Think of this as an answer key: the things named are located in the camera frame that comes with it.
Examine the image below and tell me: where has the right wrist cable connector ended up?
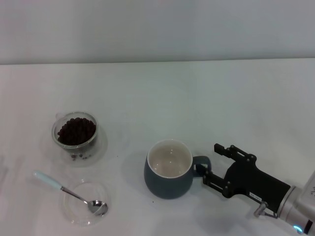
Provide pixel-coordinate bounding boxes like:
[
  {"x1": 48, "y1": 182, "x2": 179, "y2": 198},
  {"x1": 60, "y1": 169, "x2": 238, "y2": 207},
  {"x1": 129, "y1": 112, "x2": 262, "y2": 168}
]
[{"x1": 253, "y1": 201, "x2": 278, "y2": 219}]

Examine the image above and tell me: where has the blue-handled metal spoon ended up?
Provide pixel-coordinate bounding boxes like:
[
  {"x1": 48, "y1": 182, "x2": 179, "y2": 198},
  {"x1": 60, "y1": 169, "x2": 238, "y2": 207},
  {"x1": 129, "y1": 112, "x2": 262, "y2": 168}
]
[{"x1": 32, "y1": 171, "x2": 109, "y2": 217}]

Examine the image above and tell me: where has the small clear glass dish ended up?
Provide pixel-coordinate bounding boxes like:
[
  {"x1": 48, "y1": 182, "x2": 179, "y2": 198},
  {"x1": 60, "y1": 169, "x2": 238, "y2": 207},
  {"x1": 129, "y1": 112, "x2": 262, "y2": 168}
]
[{"x1": 61, "y1": 179, "x2": 112, "y2": 227}]

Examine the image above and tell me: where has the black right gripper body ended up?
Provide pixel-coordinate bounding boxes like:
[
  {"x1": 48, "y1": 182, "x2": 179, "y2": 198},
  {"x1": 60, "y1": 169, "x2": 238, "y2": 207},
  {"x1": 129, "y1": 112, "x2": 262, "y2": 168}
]
[{"x1": 222, "y1": 161, "x2": 291, "y2": 213}]

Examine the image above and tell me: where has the double-walled glass cup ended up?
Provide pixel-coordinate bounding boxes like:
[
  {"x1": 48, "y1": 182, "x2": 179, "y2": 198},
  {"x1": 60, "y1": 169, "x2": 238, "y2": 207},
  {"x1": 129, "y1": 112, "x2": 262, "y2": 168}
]
[{"x1": 51, "y1": 112, "x2": 108, "y2": 168}]

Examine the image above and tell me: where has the dark blue ceramic mug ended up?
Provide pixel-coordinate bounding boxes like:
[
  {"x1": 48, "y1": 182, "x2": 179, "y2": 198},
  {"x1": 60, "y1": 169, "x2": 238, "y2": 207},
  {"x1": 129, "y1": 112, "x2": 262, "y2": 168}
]
[{"x1": 144, "y1": 139, "x2": 212, "y2": 200}]

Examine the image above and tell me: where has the pile of coffee beans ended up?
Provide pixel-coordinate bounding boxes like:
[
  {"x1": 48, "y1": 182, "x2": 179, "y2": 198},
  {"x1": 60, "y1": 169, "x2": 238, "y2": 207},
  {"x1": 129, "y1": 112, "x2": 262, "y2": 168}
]
[{"x1": 57, "y1": 118, "x2": 97, "y2": 146}]

